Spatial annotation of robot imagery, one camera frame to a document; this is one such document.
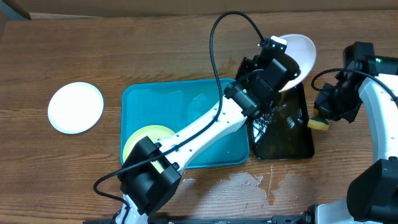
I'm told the yellow plate with sauce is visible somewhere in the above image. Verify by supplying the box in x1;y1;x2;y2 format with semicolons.
122;125;175;165

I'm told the yellow green scrub sponge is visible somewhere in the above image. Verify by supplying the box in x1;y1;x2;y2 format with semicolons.
307;109;329;131

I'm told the teal plastic tray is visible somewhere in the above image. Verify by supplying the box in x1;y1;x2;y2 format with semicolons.
121;79;250;169

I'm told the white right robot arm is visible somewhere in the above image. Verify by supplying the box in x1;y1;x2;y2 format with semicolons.
302;56;397;223

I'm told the white plate with sauce streak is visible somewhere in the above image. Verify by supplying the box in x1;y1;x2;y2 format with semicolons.
279;34;317;93

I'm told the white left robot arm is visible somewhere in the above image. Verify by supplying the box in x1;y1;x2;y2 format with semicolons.
116;36;300;223

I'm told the black water tray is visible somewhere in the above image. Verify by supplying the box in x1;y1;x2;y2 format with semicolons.
249;83;315;161

